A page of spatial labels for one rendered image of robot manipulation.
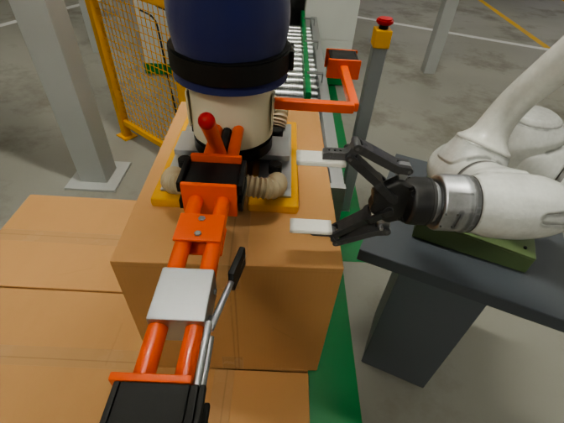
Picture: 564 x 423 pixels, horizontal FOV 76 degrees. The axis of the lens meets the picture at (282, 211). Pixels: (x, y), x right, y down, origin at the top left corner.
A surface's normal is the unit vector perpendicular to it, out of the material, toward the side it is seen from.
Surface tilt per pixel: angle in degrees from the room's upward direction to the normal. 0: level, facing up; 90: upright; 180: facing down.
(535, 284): 0
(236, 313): 90
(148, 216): 0
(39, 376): 0
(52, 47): 90
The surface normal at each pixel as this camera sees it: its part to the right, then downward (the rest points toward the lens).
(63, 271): 0.05, -0.74
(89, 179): -0.03, 0.67
